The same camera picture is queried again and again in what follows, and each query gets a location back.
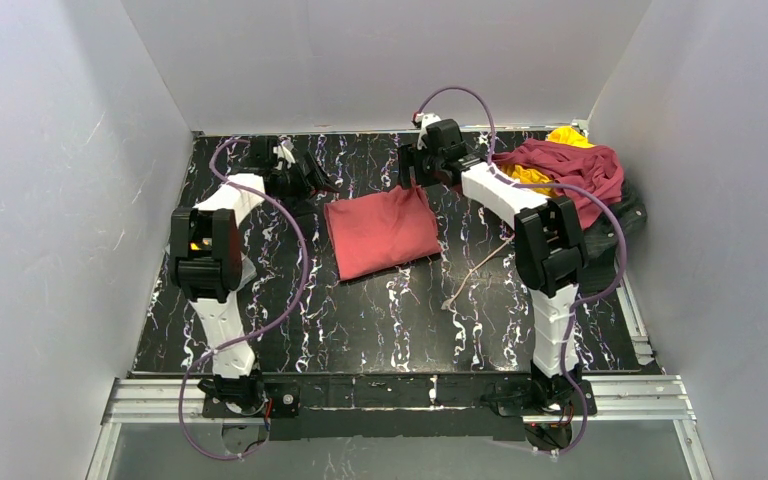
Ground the coral pink t-shirt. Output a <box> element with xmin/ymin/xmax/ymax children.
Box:
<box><xmin>324</xmin><ymin>186</ymin><xmax>442</xmax><ymax>282</ymax></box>

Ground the maroon garment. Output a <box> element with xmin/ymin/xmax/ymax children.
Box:
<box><xmin>492</xmin><ymin>139</ymin><xmax>625</xmax><ymax>206</ymax></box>

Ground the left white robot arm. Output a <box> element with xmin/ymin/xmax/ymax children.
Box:
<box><xmin>168</xmin><ymin>136</ymin><xmax>337</xmax><ymax>414</ymax></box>

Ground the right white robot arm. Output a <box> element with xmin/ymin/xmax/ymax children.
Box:
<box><xmin>398</xmin><ymin>113</ymin><xmax>586</xmax><ymax>408</ymax></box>

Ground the clear plastic case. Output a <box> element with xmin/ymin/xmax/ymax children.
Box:
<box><xmin>168</xmin><ymin>243</ymin><xmax>256</xmax><ymax>298</ymax></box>

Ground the yellow garment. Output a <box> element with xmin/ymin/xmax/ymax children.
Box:
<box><xmin>499</xmin><ymin>126</ymin><xmax>595</xmax><ymax>186</ymax></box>

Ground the black garment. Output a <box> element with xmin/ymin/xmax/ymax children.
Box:
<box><xmin>579</xmin><ymin>182</ymin><xmax>648</xmax><ymax>296</ymax></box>

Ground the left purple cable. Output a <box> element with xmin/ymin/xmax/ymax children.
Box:
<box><xmin>178</xmin><ymin>137</ymin><xmax>311</xmax><ymax>463</ymax></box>

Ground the purple cable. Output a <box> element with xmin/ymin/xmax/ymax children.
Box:
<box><xmin>178</xmin><ymin>137</ymin><xmax>311</xmax><ymax>463</ymax></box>
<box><xmin>417</xmin><ymin>86</ymin><xmax>629</xmax><ymax>456</ymax></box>

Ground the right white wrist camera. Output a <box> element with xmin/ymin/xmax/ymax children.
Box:
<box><xmin>412</xmin><ymin>112</ymin><xmax>441</xmax><ymax>131</ymax></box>

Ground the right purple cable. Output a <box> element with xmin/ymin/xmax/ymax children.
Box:
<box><xmin>417</xmin><ymin>86</ymin><xmax>629</xmax><ymax>456</ymax></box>

